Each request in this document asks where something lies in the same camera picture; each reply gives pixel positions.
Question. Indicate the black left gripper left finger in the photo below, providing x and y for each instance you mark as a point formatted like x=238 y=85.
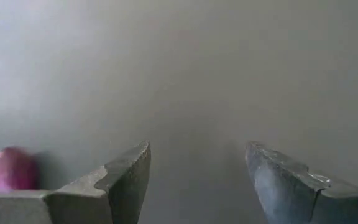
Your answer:
x=73 y=205

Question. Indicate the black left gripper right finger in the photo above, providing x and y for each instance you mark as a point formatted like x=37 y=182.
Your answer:
x=306 y=205

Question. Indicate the purple onion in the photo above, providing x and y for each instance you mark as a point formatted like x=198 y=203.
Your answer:
x=9 y=169

